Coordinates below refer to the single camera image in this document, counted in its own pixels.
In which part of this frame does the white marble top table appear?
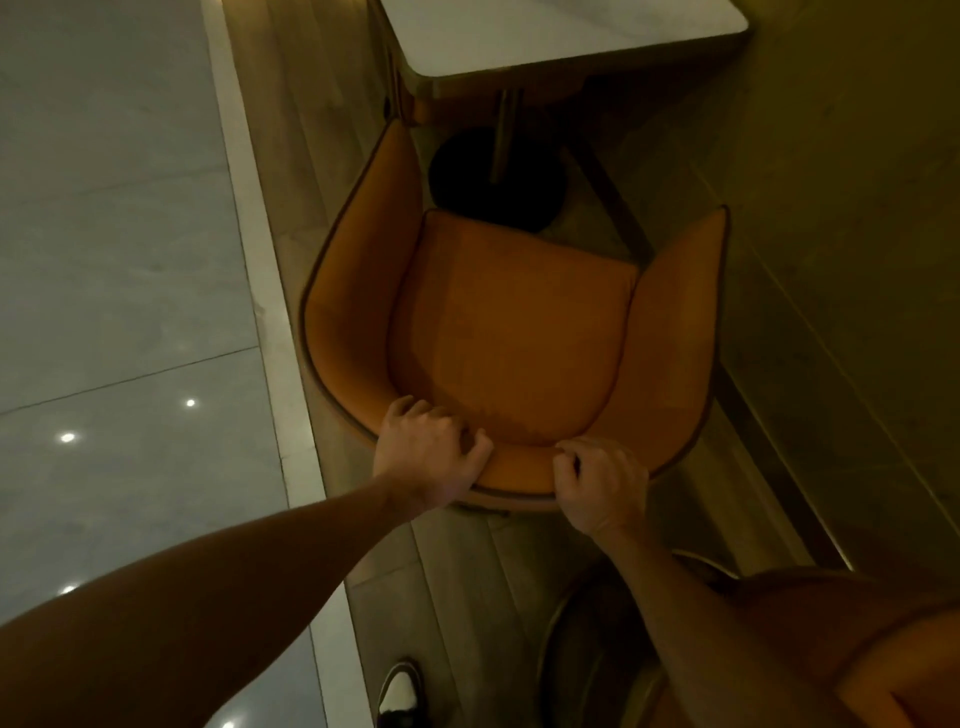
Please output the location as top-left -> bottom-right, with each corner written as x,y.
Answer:
367,0 -> 751,125

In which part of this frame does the person's left hand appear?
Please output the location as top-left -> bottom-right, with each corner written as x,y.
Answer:
372,395 -> 495,515

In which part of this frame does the orange upholstered armchair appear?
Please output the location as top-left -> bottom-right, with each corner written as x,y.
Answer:
298,118 -> 731,514

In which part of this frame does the person's left forearm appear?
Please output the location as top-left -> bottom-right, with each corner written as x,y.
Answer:
0,474 -> 421,728

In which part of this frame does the person's right forearm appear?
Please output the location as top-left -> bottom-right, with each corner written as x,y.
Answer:
588,521 -> 864,728

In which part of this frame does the black round table base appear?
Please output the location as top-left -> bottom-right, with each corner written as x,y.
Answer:
429,88 -> 569,234

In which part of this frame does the person's black white shoe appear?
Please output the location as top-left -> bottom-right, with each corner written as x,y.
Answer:
375,658 -> 430,728

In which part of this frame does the orange chair with metal frame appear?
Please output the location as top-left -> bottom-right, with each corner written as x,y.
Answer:
536,551 -> 960,728

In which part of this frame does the person's right hand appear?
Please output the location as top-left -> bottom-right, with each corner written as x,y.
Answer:
552,436 -> 651,543

